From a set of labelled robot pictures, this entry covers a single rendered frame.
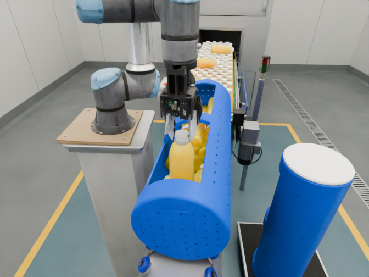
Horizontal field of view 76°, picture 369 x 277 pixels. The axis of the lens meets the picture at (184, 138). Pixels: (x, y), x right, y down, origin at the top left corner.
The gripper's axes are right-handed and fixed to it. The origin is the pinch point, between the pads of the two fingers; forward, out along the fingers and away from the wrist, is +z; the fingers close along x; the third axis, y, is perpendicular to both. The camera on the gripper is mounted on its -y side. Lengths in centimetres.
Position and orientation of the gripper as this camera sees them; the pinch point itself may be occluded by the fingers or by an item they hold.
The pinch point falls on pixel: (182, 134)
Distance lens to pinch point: 62.2
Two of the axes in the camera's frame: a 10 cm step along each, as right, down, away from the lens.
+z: -0.1, 8.3, 5.5
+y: -1.6, 5.4, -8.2
